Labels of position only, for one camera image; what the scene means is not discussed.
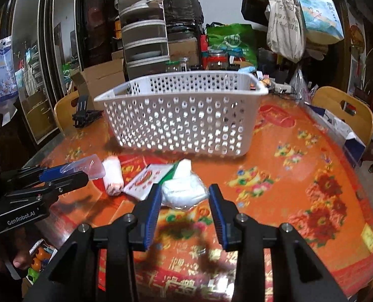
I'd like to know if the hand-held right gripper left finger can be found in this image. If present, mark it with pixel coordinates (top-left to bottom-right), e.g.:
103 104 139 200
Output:
23 183 163 302

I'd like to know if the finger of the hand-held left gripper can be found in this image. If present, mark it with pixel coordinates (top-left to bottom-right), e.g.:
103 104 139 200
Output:
0 162 80 188
4 172 89 201

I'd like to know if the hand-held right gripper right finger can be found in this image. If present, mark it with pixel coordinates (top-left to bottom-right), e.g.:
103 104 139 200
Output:
208 184 348 302

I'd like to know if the clear plastic packet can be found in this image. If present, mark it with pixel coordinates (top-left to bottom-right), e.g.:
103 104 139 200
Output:
60 154 106 180

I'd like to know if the red and white packet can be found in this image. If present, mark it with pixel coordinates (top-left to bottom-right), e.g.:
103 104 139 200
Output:
123 164 176 201

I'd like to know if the white plastic bag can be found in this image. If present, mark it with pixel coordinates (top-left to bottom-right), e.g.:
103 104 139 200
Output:
160 174 210 211

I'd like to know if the white and orange cloth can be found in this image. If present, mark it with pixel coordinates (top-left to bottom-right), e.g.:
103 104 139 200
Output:
102 158 124 196

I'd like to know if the white tissue pack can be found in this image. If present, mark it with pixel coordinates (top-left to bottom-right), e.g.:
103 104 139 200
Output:
160 159 193 184

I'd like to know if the white perforated plastic basket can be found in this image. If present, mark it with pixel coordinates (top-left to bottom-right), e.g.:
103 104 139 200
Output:
93 70 269 158

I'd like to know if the person's left hand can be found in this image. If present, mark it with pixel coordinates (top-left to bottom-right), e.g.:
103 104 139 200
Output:
0 226 36 271

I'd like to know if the floral orange tablecloth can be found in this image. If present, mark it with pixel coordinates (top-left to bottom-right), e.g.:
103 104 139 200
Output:
23 96 373 302

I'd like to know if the wooden chair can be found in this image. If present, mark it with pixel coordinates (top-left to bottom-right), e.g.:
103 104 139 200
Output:
53 91 83 135
312 86 373 145

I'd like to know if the black folded stand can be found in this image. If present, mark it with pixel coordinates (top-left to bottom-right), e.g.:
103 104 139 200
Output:
72 94 104 128

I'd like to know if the open cardboard box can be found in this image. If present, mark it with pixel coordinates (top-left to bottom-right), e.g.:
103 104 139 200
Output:
71 57 127 102

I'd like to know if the blue and white hanging bag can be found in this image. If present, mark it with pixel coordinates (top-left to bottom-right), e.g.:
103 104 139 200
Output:
0 36 19 125

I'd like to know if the white and blue box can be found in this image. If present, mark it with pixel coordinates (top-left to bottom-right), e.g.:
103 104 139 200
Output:
303 102 366 168

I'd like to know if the glass jar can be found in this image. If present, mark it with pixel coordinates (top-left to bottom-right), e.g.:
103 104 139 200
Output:
207 50 228 71

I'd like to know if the brown cardboard box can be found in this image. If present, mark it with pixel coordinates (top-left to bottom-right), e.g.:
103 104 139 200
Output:
168 36 201 66

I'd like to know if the stacked clear drawer organizer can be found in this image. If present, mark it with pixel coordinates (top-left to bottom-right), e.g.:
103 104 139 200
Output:
115 0 171 82

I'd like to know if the green printed bag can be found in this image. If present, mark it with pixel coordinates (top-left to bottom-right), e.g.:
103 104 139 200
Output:
206 23 258 68

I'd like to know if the beige canvas tote bag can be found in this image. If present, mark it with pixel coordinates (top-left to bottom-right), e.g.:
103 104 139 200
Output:
266 0 307 63

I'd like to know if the black plastic bag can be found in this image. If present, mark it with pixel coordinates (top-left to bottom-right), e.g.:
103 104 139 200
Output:
162 0 205 32

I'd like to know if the blue and white printed bag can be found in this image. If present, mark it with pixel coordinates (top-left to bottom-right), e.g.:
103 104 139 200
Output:
295 0 345 45

